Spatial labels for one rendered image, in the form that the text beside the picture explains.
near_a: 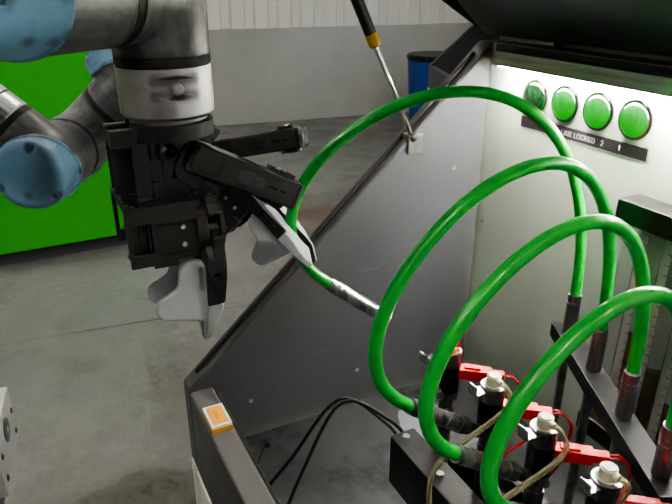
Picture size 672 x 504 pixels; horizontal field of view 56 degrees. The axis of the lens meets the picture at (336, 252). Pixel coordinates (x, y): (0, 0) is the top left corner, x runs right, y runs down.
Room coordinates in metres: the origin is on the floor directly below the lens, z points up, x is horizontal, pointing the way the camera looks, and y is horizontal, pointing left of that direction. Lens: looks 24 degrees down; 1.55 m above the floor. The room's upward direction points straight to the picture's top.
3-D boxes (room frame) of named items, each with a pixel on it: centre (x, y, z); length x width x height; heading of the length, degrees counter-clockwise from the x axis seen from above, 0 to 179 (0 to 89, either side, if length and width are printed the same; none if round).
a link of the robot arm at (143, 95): (0.52, 0.14, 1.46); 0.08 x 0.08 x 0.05
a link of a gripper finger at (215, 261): (0.51, 0.11, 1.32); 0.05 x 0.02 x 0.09; 27
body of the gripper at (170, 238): (0.52, 0.14, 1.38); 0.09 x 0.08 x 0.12; 117
